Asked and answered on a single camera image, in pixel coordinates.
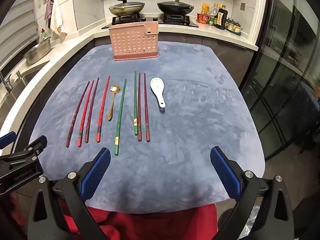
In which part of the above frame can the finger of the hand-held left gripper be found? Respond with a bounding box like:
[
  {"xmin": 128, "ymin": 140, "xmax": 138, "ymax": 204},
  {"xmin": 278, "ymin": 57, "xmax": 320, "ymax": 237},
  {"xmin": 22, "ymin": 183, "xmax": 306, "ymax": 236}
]
[
  {"xmin": 0, "ymin": 131, "xmax": 16, "ymax": 153},
  {"xmin": 0, "ymin": 135, "xmax": 48, "ymax": 171}
]

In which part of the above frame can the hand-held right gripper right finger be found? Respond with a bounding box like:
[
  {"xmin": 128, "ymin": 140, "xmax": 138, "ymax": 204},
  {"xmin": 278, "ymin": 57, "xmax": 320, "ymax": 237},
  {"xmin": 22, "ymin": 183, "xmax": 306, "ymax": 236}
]
[{"xmin": 210, "ymin": 146, "xmax": 300, "ymax": 240}]

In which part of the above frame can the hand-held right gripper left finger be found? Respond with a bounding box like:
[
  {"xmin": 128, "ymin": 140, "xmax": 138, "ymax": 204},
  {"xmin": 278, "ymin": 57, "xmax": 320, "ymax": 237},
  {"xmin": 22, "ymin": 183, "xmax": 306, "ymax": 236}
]
[{"xmin": 27, "ymin": 147, "xmax": 112, "ymax": 240}]

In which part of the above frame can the green chopstick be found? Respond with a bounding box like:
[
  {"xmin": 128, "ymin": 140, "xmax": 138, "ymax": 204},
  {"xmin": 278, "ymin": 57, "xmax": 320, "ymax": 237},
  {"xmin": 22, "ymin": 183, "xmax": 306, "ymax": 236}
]
[
  {"xmin": 134, "ymin": 71, "xmax": 138, "ymax": 134},
  {"xmin": 114, "ymin": 79, "xmax": 127, "ymax": 155}
]

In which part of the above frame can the dark maroon chopstick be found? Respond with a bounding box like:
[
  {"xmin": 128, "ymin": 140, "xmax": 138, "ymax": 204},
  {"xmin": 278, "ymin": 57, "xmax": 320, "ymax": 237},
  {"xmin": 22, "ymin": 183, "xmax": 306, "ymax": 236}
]
[
  {"xmin": 66, "ymin": 81, "xmax": 90, "ymax": 147},
  {"xmin": 85, "ymin": 77, "xmax": 100, "ymax": 143}
]

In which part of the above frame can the brownish red chopstick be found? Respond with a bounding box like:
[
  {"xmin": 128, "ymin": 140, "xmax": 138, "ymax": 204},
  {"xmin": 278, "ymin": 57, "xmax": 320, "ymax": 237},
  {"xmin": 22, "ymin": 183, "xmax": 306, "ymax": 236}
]
[{"xmin": 138, "ymin": 73, "xmax": 142, "ymax": 142}]

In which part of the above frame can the gold flower-shaped spoon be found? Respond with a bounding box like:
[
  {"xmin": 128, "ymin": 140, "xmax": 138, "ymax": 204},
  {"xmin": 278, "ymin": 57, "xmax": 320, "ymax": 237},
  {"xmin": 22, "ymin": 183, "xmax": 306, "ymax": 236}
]
[{"xmin": 108, "ymin": 84, "xmax": 121, "ymax": 121}]

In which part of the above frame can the white ceramic spoon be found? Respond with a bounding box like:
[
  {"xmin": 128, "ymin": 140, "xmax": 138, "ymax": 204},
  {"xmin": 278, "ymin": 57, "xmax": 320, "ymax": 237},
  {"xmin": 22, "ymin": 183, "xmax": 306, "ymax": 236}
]
[{"xmin": 150, "ymin": 77, "xmax": 166, "ymax": 108}]

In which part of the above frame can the pink perforated utensil holder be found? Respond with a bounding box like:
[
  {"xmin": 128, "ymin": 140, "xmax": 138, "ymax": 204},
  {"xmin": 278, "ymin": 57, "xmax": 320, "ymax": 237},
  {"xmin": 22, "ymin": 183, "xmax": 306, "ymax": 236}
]
[{"xmin": 109, "ymin": 21, "xmax": 159, "ymax": 61}]

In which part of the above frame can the metal faucet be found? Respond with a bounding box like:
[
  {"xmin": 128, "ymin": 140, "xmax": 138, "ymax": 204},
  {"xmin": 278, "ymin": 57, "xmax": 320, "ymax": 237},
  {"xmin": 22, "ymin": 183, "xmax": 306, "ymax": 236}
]
[{"xmin": 0, "ymin": 71, "xmax": 13, "ymax": 93}]

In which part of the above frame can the blue plush tablecloth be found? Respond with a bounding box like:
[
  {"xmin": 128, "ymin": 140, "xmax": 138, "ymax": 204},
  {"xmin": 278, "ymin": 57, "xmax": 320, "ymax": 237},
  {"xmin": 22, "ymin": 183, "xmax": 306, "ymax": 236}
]
[{"xmin": 29, "ymin": 41, "xmax": 266, "ymax": 214}]

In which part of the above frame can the stainless steel sink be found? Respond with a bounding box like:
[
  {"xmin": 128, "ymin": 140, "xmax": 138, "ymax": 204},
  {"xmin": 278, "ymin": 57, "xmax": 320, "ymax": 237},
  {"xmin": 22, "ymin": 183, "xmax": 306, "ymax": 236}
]
[{"xmin": 0, "ymin": 60, "xmax": 50, "ymax": 100}]

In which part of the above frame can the person's red garment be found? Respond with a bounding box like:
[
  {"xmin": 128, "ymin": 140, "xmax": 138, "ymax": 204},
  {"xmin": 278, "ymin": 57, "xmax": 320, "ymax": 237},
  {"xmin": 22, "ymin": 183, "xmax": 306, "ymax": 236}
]
[{"xmin": 15, "ymin": 192, "xmax": 218, "ymax": 240}]

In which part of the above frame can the grey window blind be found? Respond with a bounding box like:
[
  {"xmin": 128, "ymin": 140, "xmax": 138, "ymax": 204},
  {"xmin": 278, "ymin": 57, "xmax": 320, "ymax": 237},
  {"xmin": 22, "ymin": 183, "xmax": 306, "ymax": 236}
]
[{"xmin": 0, "ymin": 0, "xmax": 40, "ymax": 63}]

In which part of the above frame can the dark base cabinet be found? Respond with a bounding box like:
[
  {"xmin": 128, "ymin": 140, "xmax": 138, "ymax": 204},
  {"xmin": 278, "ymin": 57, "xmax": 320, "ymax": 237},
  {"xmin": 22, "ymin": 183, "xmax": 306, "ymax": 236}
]
[{"xmin": 95, "ymin": 31, "xmax": 255, "ymax": 88}]

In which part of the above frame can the glass sliding door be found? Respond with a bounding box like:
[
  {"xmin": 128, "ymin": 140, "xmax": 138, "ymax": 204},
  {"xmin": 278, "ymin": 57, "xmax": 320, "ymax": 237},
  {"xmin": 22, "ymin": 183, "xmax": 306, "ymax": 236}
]
[{"xmin": 240, "ymin": 0, "xmax": 320, "ymax": 170}]

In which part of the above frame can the white hanging towel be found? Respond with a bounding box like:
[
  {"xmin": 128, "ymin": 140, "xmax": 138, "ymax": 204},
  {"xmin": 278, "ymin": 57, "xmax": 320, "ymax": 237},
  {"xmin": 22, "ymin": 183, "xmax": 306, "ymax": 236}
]
[{"xmin": 50, "ymin": 0, "xmax": 67, "ymax": 40}]

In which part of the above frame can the purple hanging cloth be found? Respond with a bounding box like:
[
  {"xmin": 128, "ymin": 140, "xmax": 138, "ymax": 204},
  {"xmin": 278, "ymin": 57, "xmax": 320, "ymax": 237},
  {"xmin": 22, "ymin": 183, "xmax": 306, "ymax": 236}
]
[{"xmin": 44, "ymin": 0, "xmax": 54, "ymax": 23}]

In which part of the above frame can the tray of small jars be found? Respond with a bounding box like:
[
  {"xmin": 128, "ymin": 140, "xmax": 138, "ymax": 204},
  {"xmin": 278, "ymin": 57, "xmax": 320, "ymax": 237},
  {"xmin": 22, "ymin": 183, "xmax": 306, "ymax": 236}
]
[{"xmin": 225, "ymin": 18, "xmax": 242, "ymax": 36}]

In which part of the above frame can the red instant noodle cup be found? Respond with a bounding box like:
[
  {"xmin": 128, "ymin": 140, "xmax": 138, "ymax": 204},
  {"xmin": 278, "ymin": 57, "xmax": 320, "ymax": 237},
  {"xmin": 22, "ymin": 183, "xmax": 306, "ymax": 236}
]
[{"xmin": 197, "ymin": 13, "xmax": 210, "ymax": 25}]

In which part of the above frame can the black gas stove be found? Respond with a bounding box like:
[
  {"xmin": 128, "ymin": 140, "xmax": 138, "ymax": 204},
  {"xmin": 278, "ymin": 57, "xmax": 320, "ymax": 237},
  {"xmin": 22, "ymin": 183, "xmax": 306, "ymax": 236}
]
[{"xmin": 101, "ymin": 14, "xmax": 200, "ymax": 30}]

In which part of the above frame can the beige wok with glass lid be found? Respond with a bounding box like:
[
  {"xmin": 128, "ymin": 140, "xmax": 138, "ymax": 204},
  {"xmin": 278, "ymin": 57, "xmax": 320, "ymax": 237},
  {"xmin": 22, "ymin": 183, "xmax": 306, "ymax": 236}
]
[{"xmin": 109, "ymin": 0, "xmax": 146, "ymax": 16}]

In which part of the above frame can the black wok with lid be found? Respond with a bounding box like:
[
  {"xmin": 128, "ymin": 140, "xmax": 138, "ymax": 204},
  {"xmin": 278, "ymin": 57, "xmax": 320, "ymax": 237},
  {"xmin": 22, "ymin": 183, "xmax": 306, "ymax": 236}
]
[{"xmin": 157, "ymin": 0, "xmax": 195, "ymax": 16}]

